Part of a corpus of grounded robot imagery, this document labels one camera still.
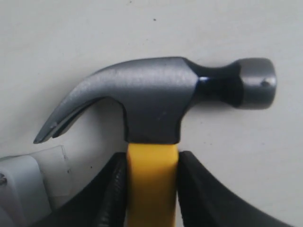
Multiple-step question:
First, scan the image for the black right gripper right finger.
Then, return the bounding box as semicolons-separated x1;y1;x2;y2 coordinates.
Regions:
177;151;288;227

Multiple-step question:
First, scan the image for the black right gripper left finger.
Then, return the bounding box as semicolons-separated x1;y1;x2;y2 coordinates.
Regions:
33;152;127;227

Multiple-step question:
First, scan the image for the yellow black claw hammer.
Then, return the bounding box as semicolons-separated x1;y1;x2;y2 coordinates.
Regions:
34;57;277;227

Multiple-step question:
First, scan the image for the red dome push button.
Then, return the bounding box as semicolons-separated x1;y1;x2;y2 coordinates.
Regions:
0;146;71;227

